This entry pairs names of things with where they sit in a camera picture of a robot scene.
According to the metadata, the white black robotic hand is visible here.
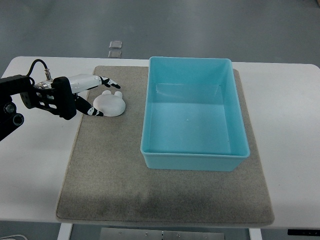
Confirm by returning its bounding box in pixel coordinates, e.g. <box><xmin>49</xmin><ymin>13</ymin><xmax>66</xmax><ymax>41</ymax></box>
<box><xmin>34</xmin><ymin>73</ymin><xmax>122</xmax><ymax>118</ymax></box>

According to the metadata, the white bunny toy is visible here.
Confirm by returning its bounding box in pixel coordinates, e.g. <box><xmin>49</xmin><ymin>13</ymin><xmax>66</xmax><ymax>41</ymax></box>
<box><xmin>93</xmin><ymin>90</ymin><xmax>126</xmax><ymax>117</ymax></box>

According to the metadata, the blue plastic box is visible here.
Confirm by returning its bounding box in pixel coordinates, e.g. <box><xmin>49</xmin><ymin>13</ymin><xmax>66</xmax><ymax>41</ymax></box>
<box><xmin>140</xmin><ymin>56</ymin><xmax>250</xmax><ymax>172</ymax></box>

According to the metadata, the lower floor socket plate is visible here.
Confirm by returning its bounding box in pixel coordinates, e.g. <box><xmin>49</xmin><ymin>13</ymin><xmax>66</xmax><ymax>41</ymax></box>
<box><xmin>108</xmin><ymin>50</ymin><xmax>122</xmax><ymax>59</ymax></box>

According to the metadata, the floor socket plate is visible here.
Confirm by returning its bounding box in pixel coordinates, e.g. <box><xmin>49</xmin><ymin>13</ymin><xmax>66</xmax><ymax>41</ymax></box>
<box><xmin>108</xmin><ymin>50</ymin><xmax>122</xmax><ymax>59</ymax></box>
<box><xmin>109</xmin><ymin>40</ymin><xmax>123</xmax><ymax>49</ymax></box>

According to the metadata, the upper floor socket plate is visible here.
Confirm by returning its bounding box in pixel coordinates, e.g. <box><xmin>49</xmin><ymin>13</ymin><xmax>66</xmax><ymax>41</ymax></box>
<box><xmin>109</xmin><ymin>40</ymin><xmax>123</xmax><ymax>49</ymax></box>

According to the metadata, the grey felt mat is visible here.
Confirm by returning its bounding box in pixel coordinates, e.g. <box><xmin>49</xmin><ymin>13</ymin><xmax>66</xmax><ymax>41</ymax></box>
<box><xmin>56</xmin><ymin>66</ymin><xmax>275</xmax><ymax>227</ymax></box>

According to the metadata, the black table control panel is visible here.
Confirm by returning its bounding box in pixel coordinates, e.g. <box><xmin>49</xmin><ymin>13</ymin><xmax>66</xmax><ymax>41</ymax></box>
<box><xmin>287</xmin><ymin>229</ymin><xmax>320</xmax><ymax>237</ymax></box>

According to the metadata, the metal table base plate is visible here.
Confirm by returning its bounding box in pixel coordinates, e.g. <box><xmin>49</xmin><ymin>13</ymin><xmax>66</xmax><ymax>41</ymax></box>
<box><xmin>99</xmin><ymin>227</ymin><xmax>226</xmax><ymax>240</ymax></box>

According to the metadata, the white cable on floor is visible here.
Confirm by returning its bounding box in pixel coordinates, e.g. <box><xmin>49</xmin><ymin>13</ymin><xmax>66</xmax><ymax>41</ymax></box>
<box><xmin>0</xmin><ymin>233</ymin><xmax>27</xmax><ymax>240</ymax></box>

